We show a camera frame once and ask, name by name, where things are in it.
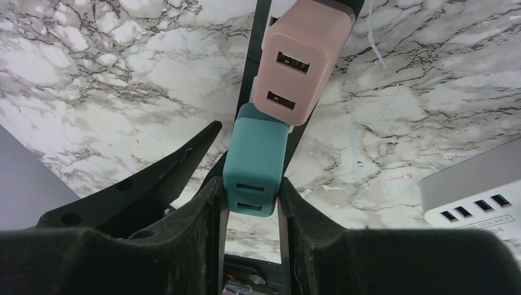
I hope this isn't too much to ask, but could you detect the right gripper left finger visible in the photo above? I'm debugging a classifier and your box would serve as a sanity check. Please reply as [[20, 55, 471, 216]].
[[1, 177, 228, 294]]

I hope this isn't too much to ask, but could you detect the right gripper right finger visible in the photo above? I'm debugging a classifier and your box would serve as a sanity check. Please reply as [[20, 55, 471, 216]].
[[278, 178, 520, 294]]

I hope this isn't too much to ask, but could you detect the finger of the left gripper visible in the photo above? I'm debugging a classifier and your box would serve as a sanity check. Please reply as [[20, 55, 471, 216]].
[[36, 121, 222, 238]]

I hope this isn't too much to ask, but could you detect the teal usb charger plug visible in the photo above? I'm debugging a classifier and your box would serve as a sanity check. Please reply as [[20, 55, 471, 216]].
[[223, 103, 289, 217]]

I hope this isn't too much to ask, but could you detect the black power strip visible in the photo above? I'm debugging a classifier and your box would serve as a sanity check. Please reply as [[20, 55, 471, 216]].
[[238, 1, 364, 168]]

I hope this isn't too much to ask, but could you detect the pink usb charger plug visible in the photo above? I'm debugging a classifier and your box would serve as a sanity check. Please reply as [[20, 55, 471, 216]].
[[252, 0, 364, 126]]

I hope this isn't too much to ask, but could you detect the white power strip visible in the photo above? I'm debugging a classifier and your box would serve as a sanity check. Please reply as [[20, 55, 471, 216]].
[[419, 139, 520, 240]]

